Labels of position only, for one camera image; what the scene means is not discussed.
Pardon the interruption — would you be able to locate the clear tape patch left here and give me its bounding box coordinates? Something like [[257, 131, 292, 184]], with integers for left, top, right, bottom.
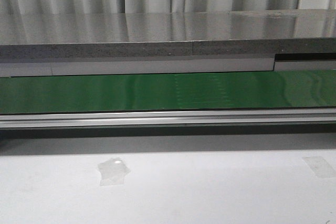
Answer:
[[98, 157, 131, 186]]

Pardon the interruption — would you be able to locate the clear tape patch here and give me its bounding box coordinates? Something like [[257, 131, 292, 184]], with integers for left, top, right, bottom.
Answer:
[[302, 156, 335, 178], [98, 157, 131, 186]]

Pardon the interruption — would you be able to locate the green conveyor belt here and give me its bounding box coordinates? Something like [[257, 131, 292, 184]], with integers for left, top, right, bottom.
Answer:
[[1, 70, 335, 114]]

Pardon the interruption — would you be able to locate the grey far table slab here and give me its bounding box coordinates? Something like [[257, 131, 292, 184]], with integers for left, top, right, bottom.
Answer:
[[1, 9, 335, 62]]

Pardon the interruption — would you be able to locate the clear tape patch right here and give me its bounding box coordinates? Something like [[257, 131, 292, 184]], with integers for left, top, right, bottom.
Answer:
[[302, 156, 335, 178]]

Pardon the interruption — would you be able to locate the aluminium conveyor front rail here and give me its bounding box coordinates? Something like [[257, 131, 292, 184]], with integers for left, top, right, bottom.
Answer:
[[1, 108, 335, 129]]

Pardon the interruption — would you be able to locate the grey conveyor back rail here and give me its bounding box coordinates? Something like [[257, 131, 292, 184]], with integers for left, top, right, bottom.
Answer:
[[1, 53, 335, 77]]

